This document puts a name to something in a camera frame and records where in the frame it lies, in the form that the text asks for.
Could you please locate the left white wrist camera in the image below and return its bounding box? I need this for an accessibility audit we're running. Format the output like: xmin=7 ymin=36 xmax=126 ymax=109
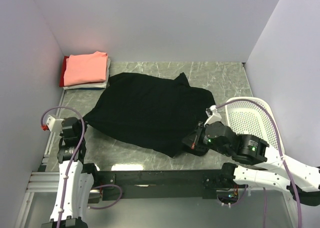
xmin=41 ymin=115 xmax=64 ymax=133

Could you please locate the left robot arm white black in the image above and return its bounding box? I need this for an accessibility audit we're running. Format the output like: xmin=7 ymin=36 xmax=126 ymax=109
xmin=41 ymin=115 xmax=100 ymax=228

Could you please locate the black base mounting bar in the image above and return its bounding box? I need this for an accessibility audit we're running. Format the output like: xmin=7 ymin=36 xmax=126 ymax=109
xmin=79 ymin=169 xmax=251 ymax=204

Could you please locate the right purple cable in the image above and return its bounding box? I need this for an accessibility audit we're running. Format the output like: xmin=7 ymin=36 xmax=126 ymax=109
xmin=214 ymin=99 xmax=303 ymax=228

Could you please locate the black t shirt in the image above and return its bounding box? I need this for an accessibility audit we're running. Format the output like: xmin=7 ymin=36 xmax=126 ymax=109
xmin=84 ymin=72 xmax=216 ymax=158

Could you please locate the pink folded t shirt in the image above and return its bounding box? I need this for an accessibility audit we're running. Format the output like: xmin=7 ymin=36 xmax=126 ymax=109
xmin=64 ymin=51 xmax=108 ymax=87

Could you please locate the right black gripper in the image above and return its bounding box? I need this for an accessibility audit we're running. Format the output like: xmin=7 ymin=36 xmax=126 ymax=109
xmin=181 ymin=121 xmax=232 ymax=157

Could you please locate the aluminium rail frame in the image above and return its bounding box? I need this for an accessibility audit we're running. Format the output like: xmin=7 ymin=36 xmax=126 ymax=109
xmin=14 ymin=102 xmax=289 ymax=228

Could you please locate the white perforated plastic basket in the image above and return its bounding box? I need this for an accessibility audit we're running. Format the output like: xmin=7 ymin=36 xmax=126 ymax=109
xmin=225 ymin=96 xmax=285 ymax=170

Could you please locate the red folded t shirt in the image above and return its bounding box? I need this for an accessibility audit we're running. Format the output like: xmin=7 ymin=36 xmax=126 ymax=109
xmin=59 ymin=56 xmax=69 ymax=88

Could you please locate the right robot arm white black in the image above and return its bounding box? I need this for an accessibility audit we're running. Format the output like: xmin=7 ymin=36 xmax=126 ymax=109
xmin=182 ymin=121 xmax=320 ymax=207

